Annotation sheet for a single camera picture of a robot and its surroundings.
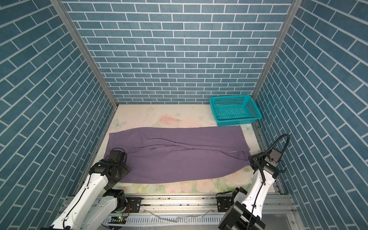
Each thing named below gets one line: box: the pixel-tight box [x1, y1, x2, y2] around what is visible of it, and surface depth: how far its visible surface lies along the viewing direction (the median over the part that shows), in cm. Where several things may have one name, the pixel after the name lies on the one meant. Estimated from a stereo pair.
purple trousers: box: [105, 125, 251, 184], surface depth 96 cm
